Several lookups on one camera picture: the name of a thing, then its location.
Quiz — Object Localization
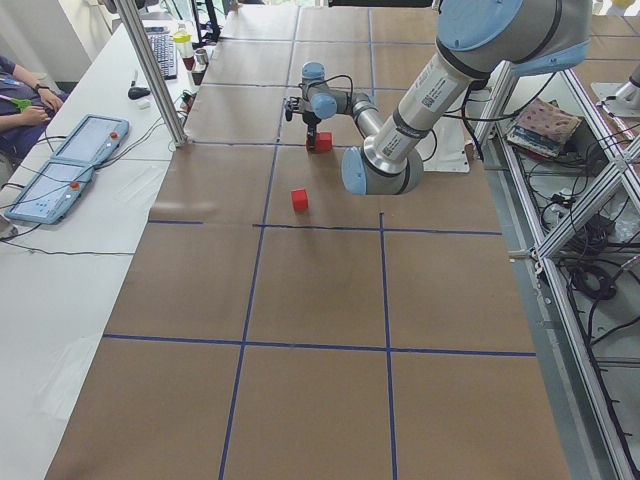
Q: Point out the aluminium frame post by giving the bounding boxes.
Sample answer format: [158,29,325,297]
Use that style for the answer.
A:
[114,0,187,147]

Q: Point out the black keyboard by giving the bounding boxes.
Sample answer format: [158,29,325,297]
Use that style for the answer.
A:
[147,33,177,80]

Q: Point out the teach pendant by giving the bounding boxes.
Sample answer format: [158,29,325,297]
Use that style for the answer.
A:
[51,115,129,167]
[5,160,95,225]

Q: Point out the yellow lid bottle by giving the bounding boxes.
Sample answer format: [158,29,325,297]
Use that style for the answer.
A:
[173,22,194,69]

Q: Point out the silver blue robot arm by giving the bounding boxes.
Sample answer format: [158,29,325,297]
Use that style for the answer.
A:
[285,1,592,195]

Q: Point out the upper teach pendant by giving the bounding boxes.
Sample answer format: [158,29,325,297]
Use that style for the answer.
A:
[51,115,129,167]

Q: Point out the stack of patterned books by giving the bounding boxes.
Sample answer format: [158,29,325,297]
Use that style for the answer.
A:
[506,98,582,158]

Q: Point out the metal cup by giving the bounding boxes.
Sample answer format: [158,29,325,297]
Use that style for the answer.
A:
[194,48,209,66]

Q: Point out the lower teach pendant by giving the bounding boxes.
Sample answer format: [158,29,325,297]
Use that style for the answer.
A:
[5,160,95,225]

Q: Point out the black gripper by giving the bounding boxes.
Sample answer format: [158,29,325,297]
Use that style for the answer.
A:
[302,111,321,151]

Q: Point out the seated person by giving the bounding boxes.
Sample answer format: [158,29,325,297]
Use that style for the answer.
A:
[1,56,68,165]

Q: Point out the red cube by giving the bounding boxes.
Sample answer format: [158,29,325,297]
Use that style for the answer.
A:
[311,132,333,152]
[290,189,309,212]

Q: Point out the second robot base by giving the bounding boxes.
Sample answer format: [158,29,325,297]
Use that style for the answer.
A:
[591,67,639,118]

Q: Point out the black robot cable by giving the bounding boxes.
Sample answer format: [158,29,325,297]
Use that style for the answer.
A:
[298,74,356,101]

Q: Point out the black computer mouse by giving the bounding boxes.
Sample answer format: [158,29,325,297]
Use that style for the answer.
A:
[127,86,151,100]

